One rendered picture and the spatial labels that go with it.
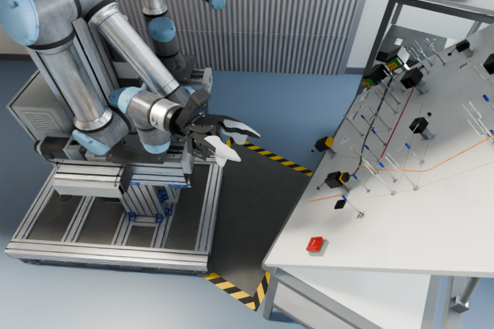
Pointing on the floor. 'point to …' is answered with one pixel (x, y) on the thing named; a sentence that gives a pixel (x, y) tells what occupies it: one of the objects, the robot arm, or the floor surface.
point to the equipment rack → (481, 1)
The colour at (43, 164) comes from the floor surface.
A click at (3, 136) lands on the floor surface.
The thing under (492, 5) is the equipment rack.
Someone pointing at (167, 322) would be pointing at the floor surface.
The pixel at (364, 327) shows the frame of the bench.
